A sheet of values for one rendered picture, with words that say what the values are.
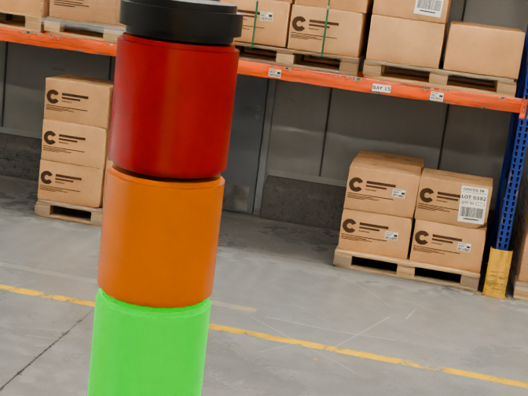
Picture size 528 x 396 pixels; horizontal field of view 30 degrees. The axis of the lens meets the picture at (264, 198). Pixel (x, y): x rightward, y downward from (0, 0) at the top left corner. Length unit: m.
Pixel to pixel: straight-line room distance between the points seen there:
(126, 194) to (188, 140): 0.03
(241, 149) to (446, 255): 2.43
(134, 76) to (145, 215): 0.06
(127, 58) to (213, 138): 0.05
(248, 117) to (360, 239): 1.92
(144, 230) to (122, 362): 0.06
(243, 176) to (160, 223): 9.20
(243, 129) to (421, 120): 1.70
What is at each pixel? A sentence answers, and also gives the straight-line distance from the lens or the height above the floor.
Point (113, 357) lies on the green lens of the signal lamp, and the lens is 0.42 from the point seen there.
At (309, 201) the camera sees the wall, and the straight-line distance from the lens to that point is 9.43.
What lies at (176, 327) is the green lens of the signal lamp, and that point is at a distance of 0.41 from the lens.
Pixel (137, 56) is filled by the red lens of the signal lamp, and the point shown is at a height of 2.32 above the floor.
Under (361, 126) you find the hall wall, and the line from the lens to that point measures 9.40.
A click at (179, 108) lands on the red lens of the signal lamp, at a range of 0.39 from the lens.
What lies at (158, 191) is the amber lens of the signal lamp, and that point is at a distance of 0.39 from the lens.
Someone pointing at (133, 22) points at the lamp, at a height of 2.33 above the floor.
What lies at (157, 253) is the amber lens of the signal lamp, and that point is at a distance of 0.40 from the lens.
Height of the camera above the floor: 2.36
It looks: 13 degrees down
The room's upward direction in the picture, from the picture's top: 7 degrees clockwise
